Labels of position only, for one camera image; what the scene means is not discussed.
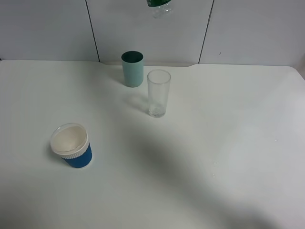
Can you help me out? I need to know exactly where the clear bottle with green label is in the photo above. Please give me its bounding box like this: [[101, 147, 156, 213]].
[[146, 0, 173, 19]]

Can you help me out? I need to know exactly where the teal plastic cup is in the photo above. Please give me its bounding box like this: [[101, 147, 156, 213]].
[[121, 51, 143, 87]]

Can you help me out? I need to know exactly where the blue and white cup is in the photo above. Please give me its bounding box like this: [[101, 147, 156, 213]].
[[50, 123, 92, 168]]

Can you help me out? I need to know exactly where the tall clear glass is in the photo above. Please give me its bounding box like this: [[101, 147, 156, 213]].
[[147, 69, 171, 118]]

